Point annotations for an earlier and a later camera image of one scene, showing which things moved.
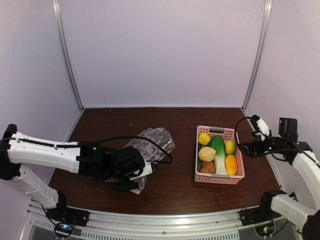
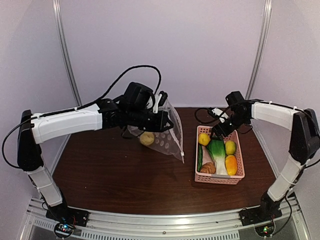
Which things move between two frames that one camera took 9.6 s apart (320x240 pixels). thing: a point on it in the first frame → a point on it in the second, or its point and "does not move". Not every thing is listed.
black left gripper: x=123 y=186 → x=163 y=116
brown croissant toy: x=208 y=167 does not move
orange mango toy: x=231 y=162 does not move
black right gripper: x=251 y=145 → x=218 y=128
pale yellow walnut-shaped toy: x=207 y=154 → x=147 y=138
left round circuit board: x=63 y=230 does not move
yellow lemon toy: x=230 y=147 does not move
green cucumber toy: x=199 y=163 does not move
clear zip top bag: x=151 y=151 → x=169 y=141
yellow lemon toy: x=204 y=138 does not move
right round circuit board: x=265 y=229 does not move
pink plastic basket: x=229 y=135 does not move
